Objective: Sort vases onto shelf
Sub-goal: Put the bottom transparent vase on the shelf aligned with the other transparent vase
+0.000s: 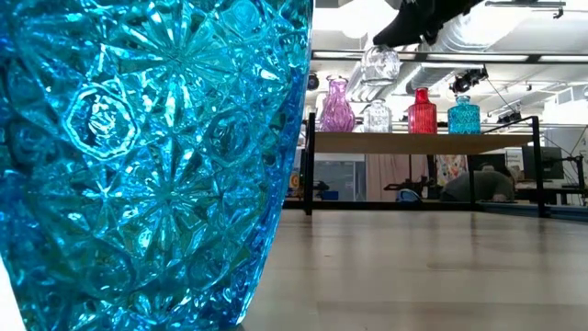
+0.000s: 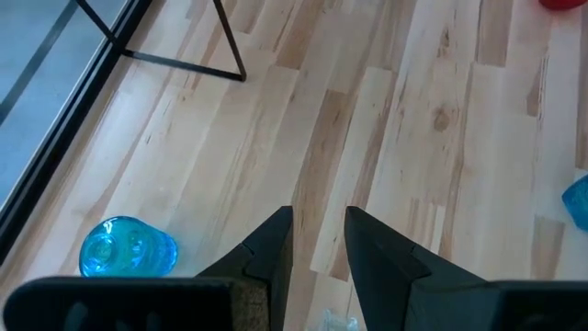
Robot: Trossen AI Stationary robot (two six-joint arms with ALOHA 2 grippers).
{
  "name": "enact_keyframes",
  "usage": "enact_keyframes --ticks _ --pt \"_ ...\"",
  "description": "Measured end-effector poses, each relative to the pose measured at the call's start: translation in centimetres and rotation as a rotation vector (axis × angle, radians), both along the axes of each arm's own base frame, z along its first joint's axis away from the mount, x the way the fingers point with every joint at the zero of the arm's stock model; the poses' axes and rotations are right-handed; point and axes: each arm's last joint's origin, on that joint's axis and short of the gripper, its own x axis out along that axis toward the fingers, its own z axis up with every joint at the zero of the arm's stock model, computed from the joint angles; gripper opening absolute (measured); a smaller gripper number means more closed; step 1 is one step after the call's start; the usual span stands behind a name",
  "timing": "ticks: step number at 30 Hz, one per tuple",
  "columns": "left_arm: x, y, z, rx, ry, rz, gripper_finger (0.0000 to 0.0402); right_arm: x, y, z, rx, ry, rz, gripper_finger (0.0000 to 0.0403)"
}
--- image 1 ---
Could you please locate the colourful patterned hanging cloth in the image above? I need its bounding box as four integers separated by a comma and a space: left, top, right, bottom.
435, 154, 469, 188

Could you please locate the black spotlight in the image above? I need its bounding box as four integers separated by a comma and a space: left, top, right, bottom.
448, 67, 489, 96
498, 109, 523, 125

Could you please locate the red ribbed glass bottle vase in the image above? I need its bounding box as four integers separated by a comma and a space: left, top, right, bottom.
407, 86, 438, 135

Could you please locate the teal patterned glass bottle vase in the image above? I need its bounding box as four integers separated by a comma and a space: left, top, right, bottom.
447, 95, 481, 135

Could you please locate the clear scalloped squat glass vase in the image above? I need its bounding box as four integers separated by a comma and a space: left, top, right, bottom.
360, 44, 401, 87

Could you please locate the wooden shelf black metal frame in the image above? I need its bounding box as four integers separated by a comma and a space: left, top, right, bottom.
302, 112, 551, 220

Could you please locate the pale pink curtain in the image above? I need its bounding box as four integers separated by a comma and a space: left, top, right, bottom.
366, 154, 435, 202

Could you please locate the clear ribbed cylinder glass vase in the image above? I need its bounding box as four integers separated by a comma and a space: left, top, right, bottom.
362, 98, 393, 133

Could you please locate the LED light bar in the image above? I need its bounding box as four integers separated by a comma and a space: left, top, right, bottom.
311, 49, 588, 64

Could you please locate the teal square cut-glass vase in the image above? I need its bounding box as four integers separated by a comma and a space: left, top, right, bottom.
0, 0, 315, 331

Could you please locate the person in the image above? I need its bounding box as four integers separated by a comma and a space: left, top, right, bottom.
439, 164, 515, 203

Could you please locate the black aluminium table frame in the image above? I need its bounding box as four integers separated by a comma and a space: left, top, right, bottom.
282, 200, 588, 223

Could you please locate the black computer monitor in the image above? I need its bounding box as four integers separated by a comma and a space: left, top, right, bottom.
521, 145, 565, 181

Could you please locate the pink tall swirl glass vase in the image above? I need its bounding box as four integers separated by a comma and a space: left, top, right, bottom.
319, 75, 356, 133

